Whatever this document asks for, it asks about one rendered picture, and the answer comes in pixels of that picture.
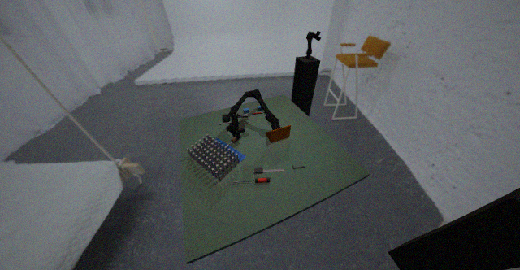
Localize brown-handled screwdriver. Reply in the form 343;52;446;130
227;135;241;146

